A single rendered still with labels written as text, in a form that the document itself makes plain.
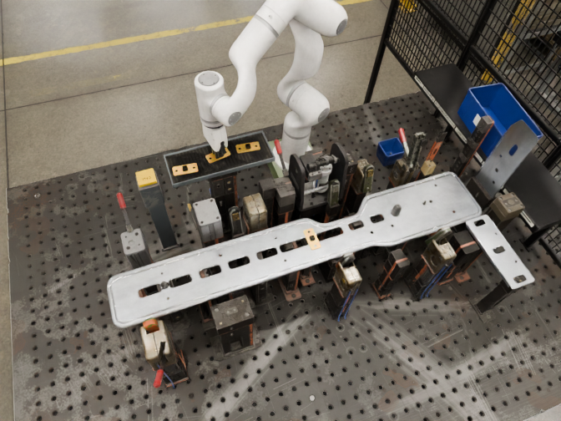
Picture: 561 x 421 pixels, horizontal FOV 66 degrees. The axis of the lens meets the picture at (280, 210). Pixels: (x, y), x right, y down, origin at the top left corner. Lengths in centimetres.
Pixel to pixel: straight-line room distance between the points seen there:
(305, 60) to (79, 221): 118
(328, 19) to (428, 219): 79
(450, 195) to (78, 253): 153
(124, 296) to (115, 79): 250
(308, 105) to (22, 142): 234
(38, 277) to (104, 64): 230
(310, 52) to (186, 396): 127
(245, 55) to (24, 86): 282
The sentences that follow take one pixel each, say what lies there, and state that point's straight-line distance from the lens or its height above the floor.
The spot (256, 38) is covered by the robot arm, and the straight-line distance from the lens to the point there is 134.
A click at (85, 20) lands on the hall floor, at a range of 447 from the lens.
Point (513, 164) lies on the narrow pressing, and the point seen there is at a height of 119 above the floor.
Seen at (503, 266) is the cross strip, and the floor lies 100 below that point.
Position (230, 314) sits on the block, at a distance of 141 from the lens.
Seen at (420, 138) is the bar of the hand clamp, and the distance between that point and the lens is 166.
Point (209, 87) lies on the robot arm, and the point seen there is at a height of 150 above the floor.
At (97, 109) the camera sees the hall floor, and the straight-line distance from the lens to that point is 357.
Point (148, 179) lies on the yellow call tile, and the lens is 154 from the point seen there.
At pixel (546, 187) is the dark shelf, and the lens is 198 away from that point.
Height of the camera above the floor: 236
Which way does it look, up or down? 57 degrees down
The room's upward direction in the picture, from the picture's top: 4 degrees clockwise
